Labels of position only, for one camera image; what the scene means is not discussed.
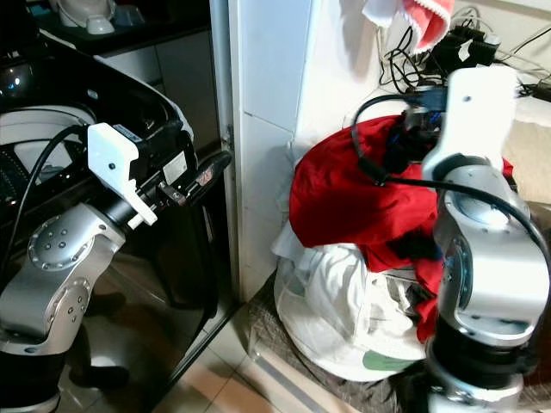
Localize white door panel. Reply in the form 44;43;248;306
211;0;333;304

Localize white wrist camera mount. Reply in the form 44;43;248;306
87;122;158;230
422;65;520;178

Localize black top-load washing machine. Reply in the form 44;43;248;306
0;52;235;407

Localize grey counter cabinet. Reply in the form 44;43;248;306
43;0;221;132

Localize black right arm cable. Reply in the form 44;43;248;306
351;93;551;261

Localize grey woven laundry basket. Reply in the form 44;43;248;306
245;275;440;413

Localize white countertop appliance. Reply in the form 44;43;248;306
52;0;118;36

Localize steel washer drum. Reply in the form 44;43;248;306
0;105;89;200

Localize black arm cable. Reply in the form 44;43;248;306
3;125;92;287
351;93;551;261

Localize black garment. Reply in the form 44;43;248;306
387;232;442;264

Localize red garment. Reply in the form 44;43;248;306
288;114;517;344

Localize black power adapters and cables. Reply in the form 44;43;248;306
387;9;551;96

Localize red white hanging towel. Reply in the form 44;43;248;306
362;0;456;53

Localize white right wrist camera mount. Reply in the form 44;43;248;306
422;65;520;178

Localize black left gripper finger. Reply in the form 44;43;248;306
155;120;195;145
184;151;234;207

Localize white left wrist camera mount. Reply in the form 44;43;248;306
87;122;158;230

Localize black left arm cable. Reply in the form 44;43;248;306
3;125;92;287

